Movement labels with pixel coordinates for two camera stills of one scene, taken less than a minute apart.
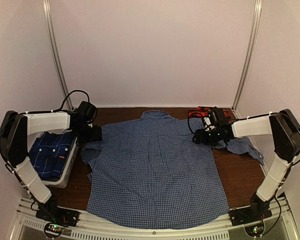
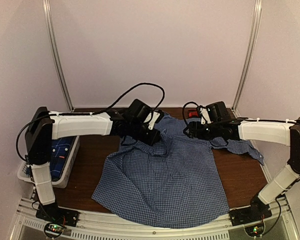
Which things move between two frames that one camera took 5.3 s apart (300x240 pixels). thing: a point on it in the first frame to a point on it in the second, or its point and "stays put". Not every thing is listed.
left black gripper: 96,136 to 152,139
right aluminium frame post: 256,31 stays put
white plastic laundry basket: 63,181 stays put
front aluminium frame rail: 26,226 stays put
